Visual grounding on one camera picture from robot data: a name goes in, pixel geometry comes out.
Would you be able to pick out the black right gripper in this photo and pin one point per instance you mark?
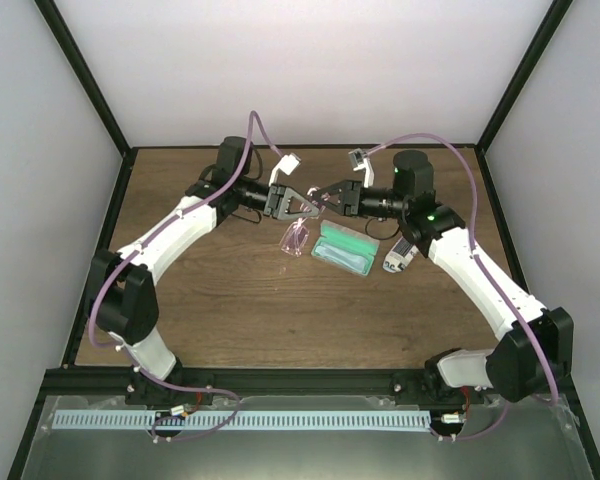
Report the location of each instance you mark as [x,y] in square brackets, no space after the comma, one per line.
[353,197]

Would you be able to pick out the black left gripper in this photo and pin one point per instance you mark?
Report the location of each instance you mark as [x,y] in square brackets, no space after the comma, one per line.
[274,205]

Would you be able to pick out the pink transparent sunglasses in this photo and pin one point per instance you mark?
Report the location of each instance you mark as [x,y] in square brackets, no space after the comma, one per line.
[295,237]

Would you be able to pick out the grey hard glasses case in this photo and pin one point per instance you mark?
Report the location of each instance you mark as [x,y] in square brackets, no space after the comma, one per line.
[347,239]

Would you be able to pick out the beige glasses case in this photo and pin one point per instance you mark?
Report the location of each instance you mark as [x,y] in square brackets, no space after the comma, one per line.
[400,256]

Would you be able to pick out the light blue cleaning cloth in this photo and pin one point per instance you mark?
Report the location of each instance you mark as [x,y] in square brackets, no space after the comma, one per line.
[352,261]

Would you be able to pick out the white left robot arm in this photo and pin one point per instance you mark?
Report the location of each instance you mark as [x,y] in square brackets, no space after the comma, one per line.
[121,285]

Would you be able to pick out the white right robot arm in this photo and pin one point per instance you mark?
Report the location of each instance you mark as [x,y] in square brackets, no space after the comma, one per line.
[534,349]

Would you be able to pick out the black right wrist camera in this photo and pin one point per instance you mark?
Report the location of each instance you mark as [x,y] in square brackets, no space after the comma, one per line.
[413,173]

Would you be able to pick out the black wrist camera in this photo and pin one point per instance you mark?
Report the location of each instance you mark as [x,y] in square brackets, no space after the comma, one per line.
[230,152]
[413,173]

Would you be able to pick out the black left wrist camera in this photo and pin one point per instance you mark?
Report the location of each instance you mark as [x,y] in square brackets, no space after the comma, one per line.
[230,152]

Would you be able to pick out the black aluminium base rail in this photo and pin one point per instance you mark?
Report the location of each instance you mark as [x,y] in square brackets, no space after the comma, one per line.
[405,386]

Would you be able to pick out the light blue slotted cable duct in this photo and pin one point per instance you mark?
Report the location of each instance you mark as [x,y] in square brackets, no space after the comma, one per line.
[127,420]

